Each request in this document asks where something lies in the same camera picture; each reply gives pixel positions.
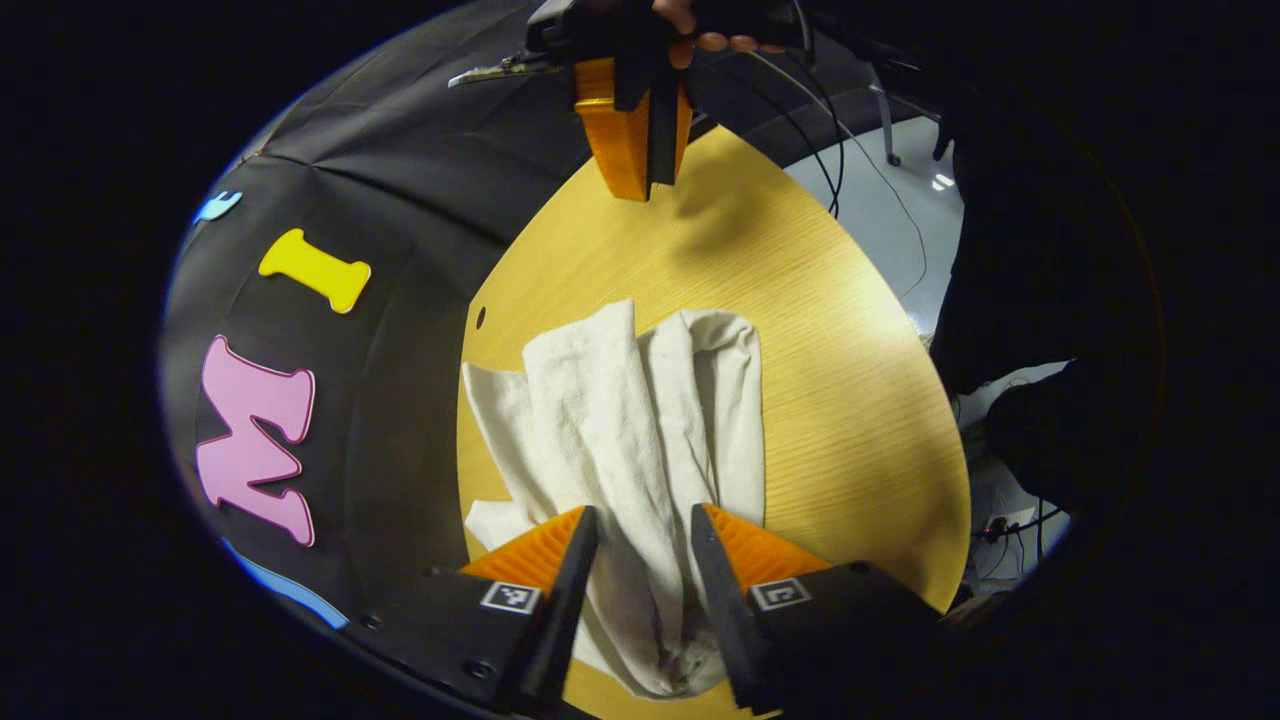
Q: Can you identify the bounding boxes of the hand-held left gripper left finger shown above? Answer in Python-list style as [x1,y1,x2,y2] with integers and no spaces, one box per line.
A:
[355,503,601,716]

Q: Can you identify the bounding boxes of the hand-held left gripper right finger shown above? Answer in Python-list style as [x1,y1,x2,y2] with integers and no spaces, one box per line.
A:
[690,503,946,713]

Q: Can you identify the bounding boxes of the white jeans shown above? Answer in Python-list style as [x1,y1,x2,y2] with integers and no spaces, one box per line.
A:
[462,298,767,699]

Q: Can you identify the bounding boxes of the grey metal stand leg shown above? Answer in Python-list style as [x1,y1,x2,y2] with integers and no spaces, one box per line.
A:
[870,85,901,168]

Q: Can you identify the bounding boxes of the black backdrop cloth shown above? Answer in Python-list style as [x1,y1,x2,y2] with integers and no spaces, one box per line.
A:
[160,0,946,631]

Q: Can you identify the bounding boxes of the person's dark clothing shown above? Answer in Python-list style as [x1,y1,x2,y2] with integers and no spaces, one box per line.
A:
[930,100,1161,521]

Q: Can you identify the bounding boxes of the black floor cable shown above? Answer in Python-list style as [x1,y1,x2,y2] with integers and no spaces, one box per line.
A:
[975,505,1066,561]

